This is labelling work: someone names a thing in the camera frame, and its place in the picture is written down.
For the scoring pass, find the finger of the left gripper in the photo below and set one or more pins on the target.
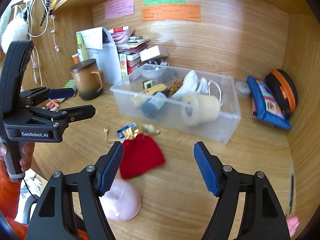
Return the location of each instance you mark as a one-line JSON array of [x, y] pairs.
[[72, 113], [36, 96]]

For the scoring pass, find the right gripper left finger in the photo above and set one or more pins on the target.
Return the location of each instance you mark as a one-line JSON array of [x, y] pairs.
[[54, 216]]

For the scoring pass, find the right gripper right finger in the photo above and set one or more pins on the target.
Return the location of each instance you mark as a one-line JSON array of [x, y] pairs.
[[262, 217]]

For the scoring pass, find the blue staples box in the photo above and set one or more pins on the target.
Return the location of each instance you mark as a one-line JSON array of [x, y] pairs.
[[127, 130]]

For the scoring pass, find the pink round container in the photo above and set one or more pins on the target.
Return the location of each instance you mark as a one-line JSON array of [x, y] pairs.
[[122, 202]]

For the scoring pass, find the beige spiral seashell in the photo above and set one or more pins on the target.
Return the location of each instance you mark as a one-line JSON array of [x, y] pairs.
[[150, 129]]

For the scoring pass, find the red velvet pouch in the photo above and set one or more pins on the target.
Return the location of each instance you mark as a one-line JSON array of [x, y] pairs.
[[141, 154]]

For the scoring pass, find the person's left hand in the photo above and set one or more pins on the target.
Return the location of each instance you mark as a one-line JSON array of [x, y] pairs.
[[26, 159]]

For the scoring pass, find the green orange snack packet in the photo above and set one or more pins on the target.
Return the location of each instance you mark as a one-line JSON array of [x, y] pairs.
[[67, 87]]

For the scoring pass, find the brown lidded mug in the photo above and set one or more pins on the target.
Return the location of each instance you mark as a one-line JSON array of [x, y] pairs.
[[89, 80]]

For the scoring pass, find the green spray bottle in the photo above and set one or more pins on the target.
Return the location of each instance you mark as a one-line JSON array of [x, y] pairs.
[[82, 50]]

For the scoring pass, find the white paper file folder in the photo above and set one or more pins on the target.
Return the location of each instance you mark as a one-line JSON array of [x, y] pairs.
[[102, 47]]

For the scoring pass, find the fruit print carton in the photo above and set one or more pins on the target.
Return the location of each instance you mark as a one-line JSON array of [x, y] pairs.
[[123, 65]]

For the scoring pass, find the dark glass bottle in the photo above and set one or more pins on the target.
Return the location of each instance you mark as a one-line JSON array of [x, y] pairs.
[[152, 106]]

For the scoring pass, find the stack of books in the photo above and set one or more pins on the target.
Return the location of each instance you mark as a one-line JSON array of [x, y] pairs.
[[132, 49]]

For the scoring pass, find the yellow lotion tube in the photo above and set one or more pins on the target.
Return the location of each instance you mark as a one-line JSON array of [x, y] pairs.
[[140, 98]]

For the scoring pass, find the small clear trinket bowl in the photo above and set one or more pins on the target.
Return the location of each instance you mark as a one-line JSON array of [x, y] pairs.
[[152, 71]]

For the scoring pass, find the pink coil packet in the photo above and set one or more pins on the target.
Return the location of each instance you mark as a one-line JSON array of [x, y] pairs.
[[121, 35]]

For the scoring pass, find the blue patterned pouch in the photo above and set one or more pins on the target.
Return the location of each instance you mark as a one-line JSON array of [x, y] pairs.
[[265, 107]]

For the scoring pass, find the white cardboard box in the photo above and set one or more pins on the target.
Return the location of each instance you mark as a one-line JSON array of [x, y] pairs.
[[155, 52]]

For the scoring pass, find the pink paper note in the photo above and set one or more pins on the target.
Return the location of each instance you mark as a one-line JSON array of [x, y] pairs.
[[118, 8]]

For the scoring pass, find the cream tape roll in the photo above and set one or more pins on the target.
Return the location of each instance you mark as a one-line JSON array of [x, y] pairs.
[[199, 109]]

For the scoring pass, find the clear plastic storage bin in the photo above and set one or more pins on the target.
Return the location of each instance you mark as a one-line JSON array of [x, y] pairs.
[[222, 87]]

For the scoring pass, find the small white round jar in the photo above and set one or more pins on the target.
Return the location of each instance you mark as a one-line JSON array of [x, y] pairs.
[[242, 89]]

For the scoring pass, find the white crumpled cloth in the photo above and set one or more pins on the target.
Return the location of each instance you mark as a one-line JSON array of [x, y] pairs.
[[191, 83]]

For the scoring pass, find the black orange zip case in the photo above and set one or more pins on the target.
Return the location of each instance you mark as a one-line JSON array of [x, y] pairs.
[[284, 91]]

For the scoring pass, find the green paper note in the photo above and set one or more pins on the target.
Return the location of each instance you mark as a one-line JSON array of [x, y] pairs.
[[159, 2]]

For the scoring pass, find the orange paper note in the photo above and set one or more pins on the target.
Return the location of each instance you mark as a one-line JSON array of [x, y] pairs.
[[177, 11]]

